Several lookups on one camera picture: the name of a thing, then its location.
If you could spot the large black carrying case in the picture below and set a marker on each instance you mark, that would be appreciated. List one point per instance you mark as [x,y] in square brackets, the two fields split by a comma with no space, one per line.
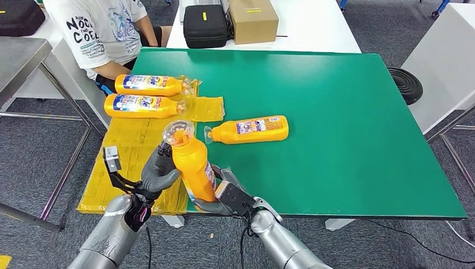
[18,17]

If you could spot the brown cardboard box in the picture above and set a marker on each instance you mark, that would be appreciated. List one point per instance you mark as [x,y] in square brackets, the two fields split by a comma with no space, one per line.
[253,24]

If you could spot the blue trolley frame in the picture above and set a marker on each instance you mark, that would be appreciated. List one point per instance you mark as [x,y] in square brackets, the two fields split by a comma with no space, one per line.
[441,5]

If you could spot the yellow plastic sheet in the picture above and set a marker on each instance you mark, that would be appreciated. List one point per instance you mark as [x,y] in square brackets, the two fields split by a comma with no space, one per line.
[130,137]

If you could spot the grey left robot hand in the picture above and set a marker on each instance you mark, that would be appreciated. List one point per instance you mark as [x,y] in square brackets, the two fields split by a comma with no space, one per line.
[159,174]

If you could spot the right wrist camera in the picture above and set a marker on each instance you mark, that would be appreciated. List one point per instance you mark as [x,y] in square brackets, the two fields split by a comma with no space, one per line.
[235,198]

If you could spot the black ribbed round disc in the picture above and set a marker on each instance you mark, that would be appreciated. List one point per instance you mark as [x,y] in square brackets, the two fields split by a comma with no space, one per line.
[405,85]

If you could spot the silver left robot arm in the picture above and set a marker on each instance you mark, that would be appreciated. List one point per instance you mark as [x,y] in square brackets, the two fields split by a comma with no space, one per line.
[111,234]

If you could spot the black carrying case yellow tag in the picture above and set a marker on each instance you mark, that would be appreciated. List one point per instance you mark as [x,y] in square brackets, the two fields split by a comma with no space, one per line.
[206,26]

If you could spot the person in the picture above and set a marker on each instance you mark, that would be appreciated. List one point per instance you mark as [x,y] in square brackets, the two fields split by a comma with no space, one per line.
[104,33]

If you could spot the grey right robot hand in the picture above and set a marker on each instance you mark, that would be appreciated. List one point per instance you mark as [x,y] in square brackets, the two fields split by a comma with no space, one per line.
[228,174]

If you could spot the long white table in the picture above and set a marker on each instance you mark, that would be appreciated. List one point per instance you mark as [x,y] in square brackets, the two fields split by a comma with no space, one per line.
[315,29]

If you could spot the yellow detergent bottle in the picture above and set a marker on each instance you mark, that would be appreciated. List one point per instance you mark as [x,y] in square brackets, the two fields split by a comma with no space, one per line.
[141,107]
[191,167]
[148,87]
[230,133]

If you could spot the white table foot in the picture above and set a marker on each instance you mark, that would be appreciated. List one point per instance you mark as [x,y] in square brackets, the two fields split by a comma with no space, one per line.
[340,224]
[174,222]

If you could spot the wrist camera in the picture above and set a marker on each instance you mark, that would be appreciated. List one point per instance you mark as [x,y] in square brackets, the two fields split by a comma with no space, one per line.
[111,159]
[235,198]

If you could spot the white table steel legs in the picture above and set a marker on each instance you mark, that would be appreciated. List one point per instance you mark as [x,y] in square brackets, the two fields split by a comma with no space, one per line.
[439,67]

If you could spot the white panel table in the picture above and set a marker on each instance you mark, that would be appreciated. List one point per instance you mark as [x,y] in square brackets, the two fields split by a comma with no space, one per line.
[79,98]

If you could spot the person's forearm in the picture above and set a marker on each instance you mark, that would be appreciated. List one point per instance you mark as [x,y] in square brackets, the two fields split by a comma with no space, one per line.
[111,70]
[148,31]

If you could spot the yellow floor tape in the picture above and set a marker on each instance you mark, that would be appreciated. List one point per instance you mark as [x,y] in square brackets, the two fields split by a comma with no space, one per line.
[4,261]

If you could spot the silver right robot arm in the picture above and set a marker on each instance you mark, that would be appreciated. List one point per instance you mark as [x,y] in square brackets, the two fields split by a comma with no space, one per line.
[282,245]

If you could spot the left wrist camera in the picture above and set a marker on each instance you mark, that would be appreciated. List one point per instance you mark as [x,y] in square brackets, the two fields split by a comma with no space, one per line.
[111,159]

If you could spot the silver laptop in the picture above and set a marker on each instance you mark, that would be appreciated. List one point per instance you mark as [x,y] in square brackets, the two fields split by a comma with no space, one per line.
[204,2]

